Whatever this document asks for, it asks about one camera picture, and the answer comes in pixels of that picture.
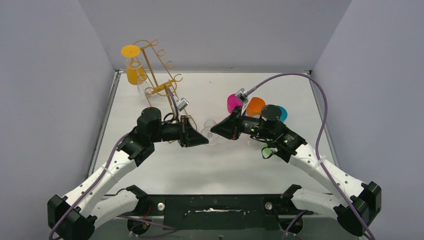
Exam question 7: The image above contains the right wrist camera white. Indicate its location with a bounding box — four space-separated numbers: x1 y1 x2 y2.
234 88 249 110

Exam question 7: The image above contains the clear wine glass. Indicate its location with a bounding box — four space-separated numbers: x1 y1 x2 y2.
247 137 264 148
201 119 220 146
125 57 154 104

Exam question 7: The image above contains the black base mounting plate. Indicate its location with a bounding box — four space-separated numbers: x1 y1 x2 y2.
122 194 305 240

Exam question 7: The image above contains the magenta plastic wine glass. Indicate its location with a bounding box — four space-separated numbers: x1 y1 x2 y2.
226 93 245 114

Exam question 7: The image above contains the orange plastic wine glass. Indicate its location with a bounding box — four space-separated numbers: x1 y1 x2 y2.
246 97 266 117

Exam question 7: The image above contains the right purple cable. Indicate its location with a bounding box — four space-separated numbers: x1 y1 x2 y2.
245 72 377 240

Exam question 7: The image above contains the blue plastic wine glass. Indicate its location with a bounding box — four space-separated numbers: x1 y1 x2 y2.
277 105 288 123

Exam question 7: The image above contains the green plastic wine glass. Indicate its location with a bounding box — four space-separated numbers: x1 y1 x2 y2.
262 143 274 157

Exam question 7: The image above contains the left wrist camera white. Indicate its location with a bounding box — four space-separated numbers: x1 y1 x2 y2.
175 97 190 112

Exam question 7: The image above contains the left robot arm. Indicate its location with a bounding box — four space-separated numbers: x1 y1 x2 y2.
47 107 209 240

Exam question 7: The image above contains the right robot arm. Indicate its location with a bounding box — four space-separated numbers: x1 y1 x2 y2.
211 104 382 237

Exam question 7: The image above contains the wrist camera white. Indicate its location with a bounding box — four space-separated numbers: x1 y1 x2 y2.
234 88 249 110
175 97 190 112

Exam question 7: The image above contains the gold wire glass rack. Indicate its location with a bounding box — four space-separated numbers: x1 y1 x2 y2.
132 39 198 130

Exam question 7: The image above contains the yellow-orange plastic wine glass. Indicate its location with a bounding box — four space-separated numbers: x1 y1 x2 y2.
121 44 147 85

